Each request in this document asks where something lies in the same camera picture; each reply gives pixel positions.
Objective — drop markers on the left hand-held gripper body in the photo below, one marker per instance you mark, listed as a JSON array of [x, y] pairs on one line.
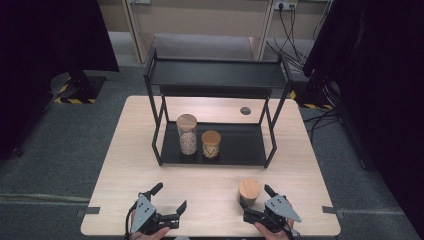
[[143, 213]]

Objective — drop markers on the tall glass jar wooden lid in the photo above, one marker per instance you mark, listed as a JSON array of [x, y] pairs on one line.
[[187, 140]]

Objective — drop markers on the short glass jar wooden lid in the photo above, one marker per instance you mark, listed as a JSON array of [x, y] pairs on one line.
[[249, 188]]

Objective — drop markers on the round grey table grommet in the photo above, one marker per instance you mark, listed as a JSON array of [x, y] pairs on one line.
[[245, 111]]

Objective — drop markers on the black metal two-tier shelf rack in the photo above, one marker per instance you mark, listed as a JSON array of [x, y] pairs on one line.
[[216, 73]]

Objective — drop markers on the medium glass jar wooden lid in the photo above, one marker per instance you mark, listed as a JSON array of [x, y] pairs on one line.
[[211, 138]]

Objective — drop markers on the person's right hand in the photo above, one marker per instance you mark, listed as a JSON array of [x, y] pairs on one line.
[[278, 236]]

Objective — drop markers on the person's left hand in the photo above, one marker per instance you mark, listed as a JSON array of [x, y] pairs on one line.
[[150, 236]]

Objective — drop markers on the grey tape piece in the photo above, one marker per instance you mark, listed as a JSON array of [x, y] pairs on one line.
[[90, 210], [329, 210]]

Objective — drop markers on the stand base with striped tape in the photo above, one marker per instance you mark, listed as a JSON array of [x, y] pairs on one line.
[[310, 98], [90, 87]]

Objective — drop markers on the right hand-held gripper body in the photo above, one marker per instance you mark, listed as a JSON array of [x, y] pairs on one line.
[[281, 206]]

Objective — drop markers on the white power strip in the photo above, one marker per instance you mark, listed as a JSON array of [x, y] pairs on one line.
[[285, 4]]

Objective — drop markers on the black curtain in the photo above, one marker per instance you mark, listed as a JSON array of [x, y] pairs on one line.
[[43, 50], [383, 83]]

